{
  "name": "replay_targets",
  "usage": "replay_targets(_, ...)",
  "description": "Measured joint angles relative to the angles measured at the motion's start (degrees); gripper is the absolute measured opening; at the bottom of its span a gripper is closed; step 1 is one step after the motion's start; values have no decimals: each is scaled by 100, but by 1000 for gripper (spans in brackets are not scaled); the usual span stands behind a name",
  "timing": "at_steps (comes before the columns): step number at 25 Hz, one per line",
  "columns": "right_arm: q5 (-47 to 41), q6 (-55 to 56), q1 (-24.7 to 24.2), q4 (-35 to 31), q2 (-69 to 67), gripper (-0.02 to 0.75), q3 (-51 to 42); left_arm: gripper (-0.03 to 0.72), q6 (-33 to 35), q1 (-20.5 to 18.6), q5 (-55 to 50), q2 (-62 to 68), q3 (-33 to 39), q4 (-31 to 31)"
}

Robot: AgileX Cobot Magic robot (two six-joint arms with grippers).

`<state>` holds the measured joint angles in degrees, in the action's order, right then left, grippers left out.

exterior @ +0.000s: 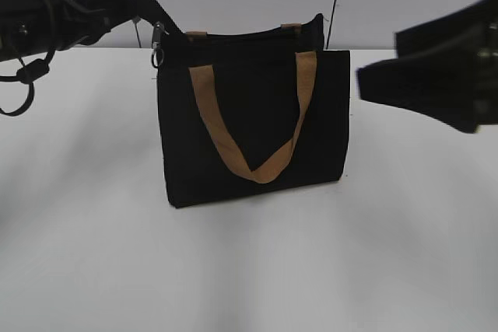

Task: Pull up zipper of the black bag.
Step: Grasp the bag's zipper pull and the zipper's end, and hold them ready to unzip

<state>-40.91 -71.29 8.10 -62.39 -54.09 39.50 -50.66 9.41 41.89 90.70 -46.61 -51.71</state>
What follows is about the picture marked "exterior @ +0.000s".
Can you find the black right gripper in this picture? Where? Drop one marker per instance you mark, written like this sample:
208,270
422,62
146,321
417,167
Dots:
447,69

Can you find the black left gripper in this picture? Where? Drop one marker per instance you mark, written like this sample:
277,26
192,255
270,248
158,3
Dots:
31,27

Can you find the silver zipper pull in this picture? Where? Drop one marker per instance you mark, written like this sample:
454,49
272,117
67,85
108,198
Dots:
157,56

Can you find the black tote bag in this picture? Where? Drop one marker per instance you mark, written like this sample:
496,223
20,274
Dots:
194,172

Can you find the tan front bag handle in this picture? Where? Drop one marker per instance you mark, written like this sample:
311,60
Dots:
254,110

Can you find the tan bag handle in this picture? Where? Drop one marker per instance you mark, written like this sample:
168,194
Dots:
254,110
295,27

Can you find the tan rear bag handle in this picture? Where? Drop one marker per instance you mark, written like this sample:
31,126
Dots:
295,27

